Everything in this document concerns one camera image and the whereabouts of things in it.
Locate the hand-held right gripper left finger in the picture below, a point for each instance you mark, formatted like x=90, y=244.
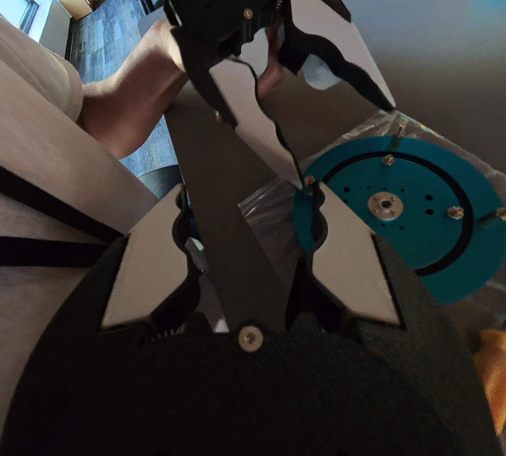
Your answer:
x=146, y=274

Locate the black mesh office chair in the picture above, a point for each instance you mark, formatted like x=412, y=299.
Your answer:
x=162, y=183

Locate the blue round metal turntable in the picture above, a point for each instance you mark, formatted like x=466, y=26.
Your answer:
x=415, y=246

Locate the person's left forearm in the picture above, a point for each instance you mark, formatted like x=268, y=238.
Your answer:
x=126, y=108

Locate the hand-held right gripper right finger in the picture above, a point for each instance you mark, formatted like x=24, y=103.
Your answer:
x=352, y=266

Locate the large clear plastic bag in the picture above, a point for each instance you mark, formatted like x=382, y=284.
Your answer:
x=272, y=211

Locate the person's left hand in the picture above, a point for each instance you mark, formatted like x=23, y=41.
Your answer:
x=272, y=68

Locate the brass standoff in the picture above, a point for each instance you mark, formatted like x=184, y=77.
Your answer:
x=309, y=181

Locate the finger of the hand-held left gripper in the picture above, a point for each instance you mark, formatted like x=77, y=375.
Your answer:
x=352, y=41
x=245, y=100

